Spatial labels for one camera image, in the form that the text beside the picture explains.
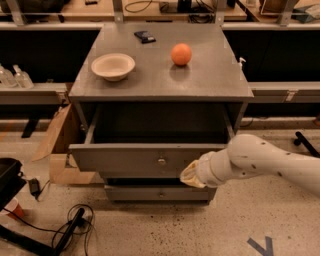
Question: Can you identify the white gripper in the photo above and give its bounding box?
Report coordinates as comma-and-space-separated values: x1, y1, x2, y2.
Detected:
180, 150, 233, 188

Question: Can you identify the grey top drawer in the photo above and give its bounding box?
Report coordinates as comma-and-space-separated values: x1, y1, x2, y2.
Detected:
70, 105, 233, 173

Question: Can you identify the grey drawer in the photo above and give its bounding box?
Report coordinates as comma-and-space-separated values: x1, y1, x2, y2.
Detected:
104, 185, 216, 202
70, 105, 233, 173
99, 171, 181, 178

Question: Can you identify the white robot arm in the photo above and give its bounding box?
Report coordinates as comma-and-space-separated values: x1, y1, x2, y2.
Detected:
180, 134, 320, 196

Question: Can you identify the grey bottom drawer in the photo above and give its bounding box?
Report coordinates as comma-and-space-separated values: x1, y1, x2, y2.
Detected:
104, 185, 216, 202

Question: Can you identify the grey middle drawer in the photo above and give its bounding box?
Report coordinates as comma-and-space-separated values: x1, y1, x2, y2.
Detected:
99, 171, 181, 178

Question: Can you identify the grey drawer cabinet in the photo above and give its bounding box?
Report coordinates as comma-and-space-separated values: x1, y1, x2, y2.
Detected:
69, 23, 253, 186

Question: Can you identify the blue tape mark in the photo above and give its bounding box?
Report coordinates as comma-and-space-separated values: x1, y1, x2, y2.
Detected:
247, 236, 274, 256

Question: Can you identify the orange ball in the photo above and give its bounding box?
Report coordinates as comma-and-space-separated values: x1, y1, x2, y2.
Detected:
171, 43, 192, 66

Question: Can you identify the brown cardboard box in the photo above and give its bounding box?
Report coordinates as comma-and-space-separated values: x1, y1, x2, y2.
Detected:
32, 104, 103, 185

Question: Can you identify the small white pump bottle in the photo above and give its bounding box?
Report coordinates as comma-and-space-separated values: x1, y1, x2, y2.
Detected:
238, 57, 246, 70

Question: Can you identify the white paper bowl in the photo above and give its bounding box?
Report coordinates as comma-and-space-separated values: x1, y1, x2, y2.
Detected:
91, 53, 135, 82

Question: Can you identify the black wallet-like pouch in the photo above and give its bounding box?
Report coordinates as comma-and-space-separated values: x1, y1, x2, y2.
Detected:
134, 31, 156, 44

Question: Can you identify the black power adapter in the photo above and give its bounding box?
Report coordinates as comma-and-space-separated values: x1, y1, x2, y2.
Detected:
28, 178, 41, 198

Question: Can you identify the black bin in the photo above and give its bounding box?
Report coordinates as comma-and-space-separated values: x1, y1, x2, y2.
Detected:
0, 158, 26, 211

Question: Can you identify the red plastic cup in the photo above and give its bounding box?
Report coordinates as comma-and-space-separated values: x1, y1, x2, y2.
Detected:
1, 198, 24, 220

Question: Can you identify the black floor stand bar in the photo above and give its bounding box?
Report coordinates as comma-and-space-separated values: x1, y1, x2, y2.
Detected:
0, 207, 86, 256

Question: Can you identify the clear sanitizer bottle right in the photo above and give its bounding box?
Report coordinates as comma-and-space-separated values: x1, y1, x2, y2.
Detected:
13, 65, 34, 89

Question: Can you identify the clear sanitizer bottle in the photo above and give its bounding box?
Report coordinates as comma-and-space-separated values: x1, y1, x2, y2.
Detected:
13, 65, 34, 89
0, 65, 17, 88

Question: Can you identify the clear sanitizer bottle left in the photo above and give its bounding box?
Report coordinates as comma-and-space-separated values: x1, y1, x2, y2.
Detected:
0, 65, 17, 88

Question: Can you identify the black floor cable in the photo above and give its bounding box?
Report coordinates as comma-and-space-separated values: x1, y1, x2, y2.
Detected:
2, 203, 97, 256

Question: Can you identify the black cable on desk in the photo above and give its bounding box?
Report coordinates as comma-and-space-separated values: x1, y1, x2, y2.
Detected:
123, 0, 169, 14

